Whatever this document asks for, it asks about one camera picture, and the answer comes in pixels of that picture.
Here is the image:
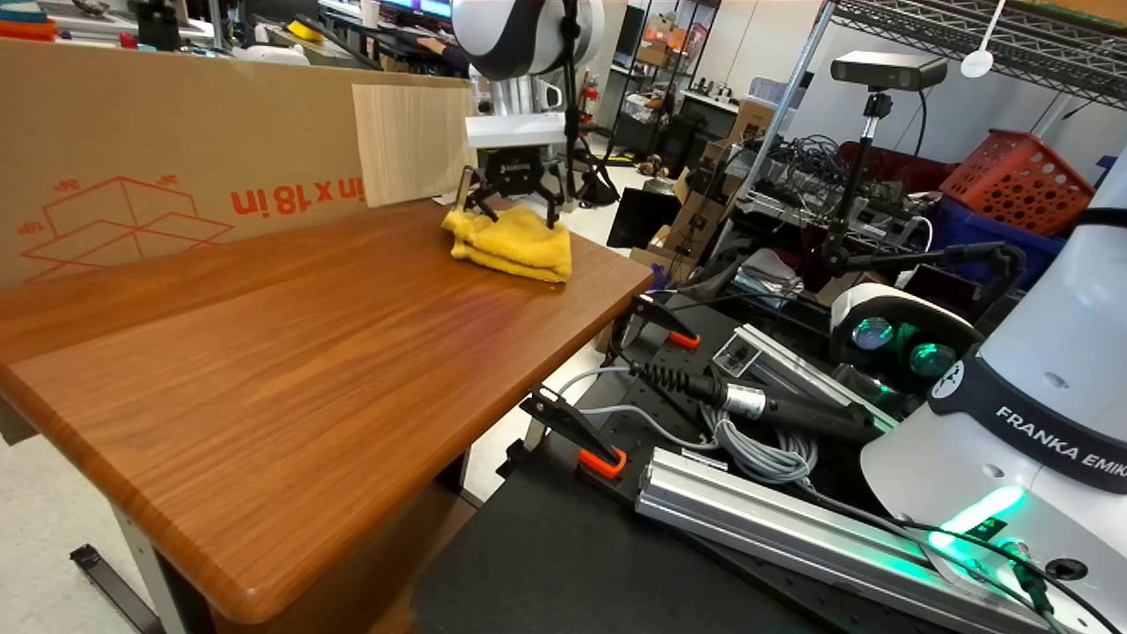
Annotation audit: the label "small brown cardboard box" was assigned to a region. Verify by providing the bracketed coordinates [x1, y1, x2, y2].
[666, 188, 733, 265]

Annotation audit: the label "black clamp orange handle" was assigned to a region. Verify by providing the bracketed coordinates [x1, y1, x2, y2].
[631, 293, 705, 355]
[517, 382, 635, 485]

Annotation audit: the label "red plastic basket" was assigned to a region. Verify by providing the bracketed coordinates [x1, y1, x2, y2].
[937, 125, 1097, 238]

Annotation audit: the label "white black device green lights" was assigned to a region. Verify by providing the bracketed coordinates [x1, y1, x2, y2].
[828, 278, 982, 382]

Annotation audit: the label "aluminium extrusion rail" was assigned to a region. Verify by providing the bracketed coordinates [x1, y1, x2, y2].
[631, 447, 1061, 634]

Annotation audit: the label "white round hanging object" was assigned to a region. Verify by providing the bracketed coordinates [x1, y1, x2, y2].
[957, 0, 1010, 82]

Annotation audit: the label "black cable with connector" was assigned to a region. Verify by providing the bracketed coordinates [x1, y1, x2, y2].
[631, 355, 878, 442]

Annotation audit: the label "grey metal table leg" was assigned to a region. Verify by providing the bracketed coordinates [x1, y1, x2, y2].
[67, 503, 192, 634]

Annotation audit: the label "black camera on stand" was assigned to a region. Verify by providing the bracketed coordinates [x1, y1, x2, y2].
[828, 48, 952, 90]

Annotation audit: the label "black mat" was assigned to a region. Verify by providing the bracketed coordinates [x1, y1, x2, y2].
[410, 293, 1061, 634]

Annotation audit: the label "metal wire shelf rack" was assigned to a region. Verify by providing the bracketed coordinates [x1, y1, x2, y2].
[736, 0, 1127, 215]

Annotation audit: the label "black flat panel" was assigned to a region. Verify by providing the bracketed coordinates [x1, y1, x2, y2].
[606, 188, 682, 252]

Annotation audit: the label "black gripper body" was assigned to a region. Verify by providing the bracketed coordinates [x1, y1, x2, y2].
[471, 148, 557, 197]

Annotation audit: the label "grey coiled cable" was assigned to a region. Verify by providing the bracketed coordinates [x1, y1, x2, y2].
[701, 408, 825, 490]

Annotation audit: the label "yellow towel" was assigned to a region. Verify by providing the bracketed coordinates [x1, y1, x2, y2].
[439, 203, 577, 284]

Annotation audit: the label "large brown cardboard box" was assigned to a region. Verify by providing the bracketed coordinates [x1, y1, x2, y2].
[0, 37, 483, 293]

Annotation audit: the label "black camera stand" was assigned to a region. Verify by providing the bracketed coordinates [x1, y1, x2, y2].
[821, 88, 1024, 284]

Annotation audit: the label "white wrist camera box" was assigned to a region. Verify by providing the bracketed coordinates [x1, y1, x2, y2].
[464, 111, 571, 150]

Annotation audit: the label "blue plastic bin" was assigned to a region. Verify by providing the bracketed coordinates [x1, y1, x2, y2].
[929, 197, 1068, 284]

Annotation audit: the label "computer monitor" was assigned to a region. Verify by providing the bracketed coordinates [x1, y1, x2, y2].
[379, 0, 457, 31]

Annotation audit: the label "light plywood panel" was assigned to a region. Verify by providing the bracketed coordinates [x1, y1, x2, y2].
[350, 82, 483, 211]

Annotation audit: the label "red fire extinguisher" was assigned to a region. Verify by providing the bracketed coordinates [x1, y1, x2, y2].
[574, 69, 606, 148]

